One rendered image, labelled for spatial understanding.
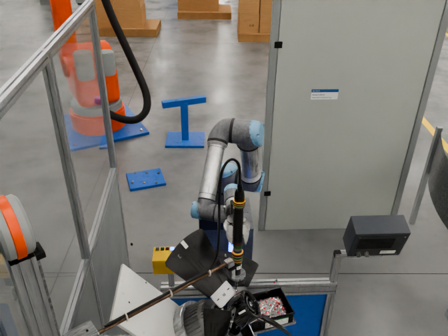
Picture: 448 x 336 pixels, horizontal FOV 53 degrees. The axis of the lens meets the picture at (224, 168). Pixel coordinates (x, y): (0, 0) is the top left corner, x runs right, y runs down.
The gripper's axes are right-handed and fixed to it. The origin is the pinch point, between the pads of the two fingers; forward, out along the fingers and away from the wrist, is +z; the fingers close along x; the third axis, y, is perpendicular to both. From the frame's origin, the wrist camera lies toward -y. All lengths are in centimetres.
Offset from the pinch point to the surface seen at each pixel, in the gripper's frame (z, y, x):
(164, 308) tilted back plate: 4.2, 30.5, 28.3
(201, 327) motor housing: 12.1, 32.3, 14.1
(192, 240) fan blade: -8.6, 7.3, 17.0
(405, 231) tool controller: -33, 26, -80
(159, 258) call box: -36, 42, 34
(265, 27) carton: -750, 122, -109
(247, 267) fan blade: -19.5, 32.8, -6.1
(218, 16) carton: -911, 140, -24
